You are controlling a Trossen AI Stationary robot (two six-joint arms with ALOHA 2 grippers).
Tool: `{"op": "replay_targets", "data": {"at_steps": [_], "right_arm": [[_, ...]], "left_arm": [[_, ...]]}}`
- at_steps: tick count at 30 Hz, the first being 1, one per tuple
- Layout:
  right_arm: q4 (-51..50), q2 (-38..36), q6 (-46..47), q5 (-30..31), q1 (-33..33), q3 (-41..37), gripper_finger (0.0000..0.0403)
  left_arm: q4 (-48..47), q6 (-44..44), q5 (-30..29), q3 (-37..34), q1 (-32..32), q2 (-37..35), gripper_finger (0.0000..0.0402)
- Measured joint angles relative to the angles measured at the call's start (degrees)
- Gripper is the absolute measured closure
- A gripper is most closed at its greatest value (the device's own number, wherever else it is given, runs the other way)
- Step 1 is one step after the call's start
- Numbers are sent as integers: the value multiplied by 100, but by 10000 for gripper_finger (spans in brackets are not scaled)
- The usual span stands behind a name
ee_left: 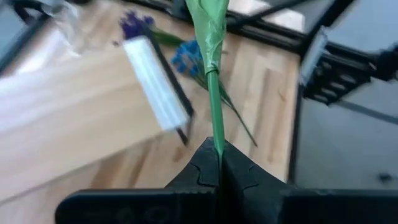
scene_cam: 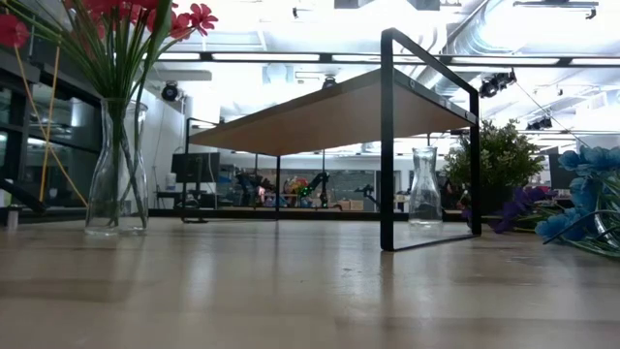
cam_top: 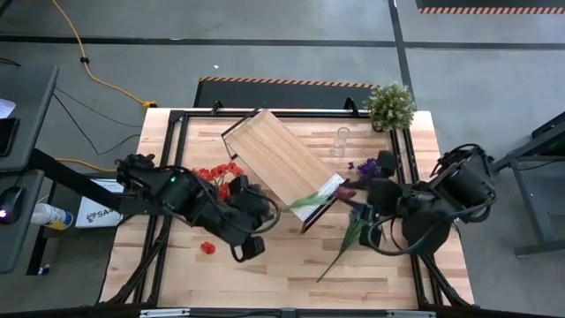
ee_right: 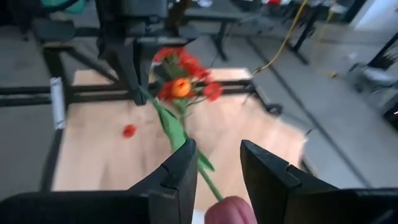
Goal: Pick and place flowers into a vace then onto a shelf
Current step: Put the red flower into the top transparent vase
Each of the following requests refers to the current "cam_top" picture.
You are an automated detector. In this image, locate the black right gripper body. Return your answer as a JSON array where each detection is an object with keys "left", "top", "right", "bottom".
[{"left": 365, "top": 176, "right": 405, "bottom": 212}]

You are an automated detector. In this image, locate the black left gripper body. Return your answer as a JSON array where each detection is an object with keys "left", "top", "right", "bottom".
[{"left": 210, "top": 206, "right": 271, "bottom": 247}]

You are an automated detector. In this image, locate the purple artificial flower bunch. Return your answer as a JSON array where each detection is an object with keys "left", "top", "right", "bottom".
[{"left": 346, "top": 157, "right": 383, "bottom": 185}]

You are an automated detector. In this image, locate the blue artificial flower bunch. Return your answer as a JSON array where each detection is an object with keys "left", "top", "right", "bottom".
[{"left": 315, "top": 209, "right": 376, "bottom": 284}]

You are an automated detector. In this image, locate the dark red artificial tulip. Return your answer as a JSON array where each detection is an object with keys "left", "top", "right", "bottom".
[{"left": 282, "top": 185, "right": 359, "bottom": 214}]

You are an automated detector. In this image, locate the clear glass vase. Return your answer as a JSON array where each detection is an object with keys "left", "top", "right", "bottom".
[{"left": 329, "top": 126, "right": 352, "bottom": 159}]

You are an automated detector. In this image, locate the wooden shelf with black frame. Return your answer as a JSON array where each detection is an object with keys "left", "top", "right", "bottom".
[{"left": 220, "top": 108, "right": 348, "bottom": 235}]

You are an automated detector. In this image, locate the red-orange artificial flower bunch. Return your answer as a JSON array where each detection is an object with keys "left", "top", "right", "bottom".
[{"left": 210, "top": 162, "right": 245, "bottom": 202}]

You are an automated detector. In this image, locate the green potted plant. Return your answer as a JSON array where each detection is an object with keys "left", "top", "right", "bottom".
[{"left": 364, "top": 81, "right": 418, "bottom": 133}]

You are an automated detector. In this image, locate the black mat with striped edge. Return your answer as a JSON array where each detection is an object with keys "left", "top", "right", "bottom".
[
  {"left": 192, "top": 75, "right": 380, "bottom": 110},
  {"left": 414, "top": 0, "right": 565, "bottom": 15}
]

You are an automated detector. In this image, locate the white printed cardboard box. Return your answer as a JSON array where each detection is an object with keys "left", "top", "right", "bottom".
[{"left": 74, "top": 178, "right": 127, "bottom": 230}]

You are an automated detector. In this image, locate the dark grey cart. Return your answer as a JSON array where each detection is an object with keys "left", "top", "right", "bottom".
[{"left": 492, "top": 110, "right": 565, "bottom": 257}]

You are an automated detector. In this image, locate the white spray can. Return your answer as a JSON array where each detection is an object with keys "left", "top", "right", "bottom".
[{"left": 30, "top": 201, "right": 75, "bottom": 231}]

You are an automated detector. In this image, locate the black computer mouse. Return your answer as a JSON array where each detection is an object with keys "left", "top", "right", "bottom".
[{"left": 0, "top": 185, "right": 26, "bottom": 226}]

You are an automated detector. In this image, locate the grey desk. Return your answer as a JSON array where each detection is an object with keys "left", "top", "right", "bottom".
[{"left": 0, "top": 64, "right": 129, "bottom": 277}]

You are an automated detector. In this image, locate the white paper sheet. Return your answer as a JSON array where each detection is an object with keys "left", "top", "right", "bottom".
[{"left": 0, "top": 97, "right": 18, "bottom": 120}]

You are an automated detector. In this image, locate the black aluminium table frame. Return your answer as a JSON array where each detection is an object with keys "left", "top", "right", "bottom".
[{"left": 99, "top": 96, "right": 476, "bottom": 318}]

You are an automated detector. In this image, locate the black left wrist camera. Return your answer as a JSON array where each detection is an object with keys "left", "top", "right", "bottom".
[{"left": 228, "top": 175, "right": 272, "bottom": 218}]

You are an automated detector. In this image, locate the silver metal bracket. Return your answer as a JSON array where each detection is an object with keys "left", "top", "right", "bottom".
[
  {"left": 139, "top": 307, "right": 191, "bottom": 318},
  {"left": 387, "top": 309, "right": 437, "bottom": 318}
]

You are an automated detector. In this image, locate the yellow power cable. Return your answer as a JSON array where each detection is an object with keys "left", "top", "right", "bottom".
[{"left": 50, "top": 0, "right": 158, "bottom": 110}]

